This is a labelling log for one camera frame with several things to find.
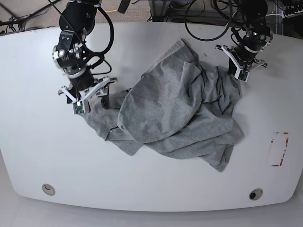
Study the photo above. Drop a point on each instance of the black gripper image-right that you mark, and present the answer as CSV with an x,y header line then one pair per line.
x,y
246,53

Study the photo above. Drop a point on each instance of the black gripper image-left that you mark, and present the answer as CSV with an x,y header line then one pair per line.
x,y
84,81

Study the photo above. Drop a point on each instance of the grey T-shirt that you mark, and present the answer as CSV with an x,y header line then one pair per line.
x,y
180,108

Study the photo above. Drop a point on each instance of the white power strip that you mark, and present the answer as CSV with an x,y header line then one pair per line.
x,y
293,11

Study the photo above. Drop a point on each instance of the black cylinder object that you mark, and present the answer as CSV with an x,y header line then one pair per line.
x,y
123,6

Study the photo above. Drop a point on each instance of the red tape rectangle marker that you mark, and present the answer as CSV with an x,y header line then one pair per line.
x,y
277,149

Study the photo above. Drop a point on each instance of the black tripod stand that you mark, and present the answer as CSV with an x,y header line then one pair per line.
x,y
25,15

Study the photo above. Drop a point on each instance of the wrist camera image-right arm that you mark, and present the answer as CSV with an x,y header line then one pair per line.
x,y
243,75

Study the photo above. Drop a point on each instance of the wrist camera image-left arm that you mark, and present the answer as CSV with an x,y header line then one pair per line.
x,y
79,107

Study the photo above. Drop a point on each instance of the aluminium frame with cables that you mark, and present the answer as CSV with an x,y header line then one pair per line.
x,y
194,11

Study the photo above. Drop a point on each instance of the left table cable grommet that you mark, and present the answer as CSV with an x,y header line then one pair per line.
x,y
48,189

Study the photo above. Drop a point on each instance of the table cable grommet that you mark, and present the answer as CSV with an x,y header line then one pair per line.
x,y
48,189
255,194

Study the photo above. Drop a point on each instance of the right table cable grommet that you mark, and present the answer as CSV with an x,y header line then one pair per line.
x,y
255,194

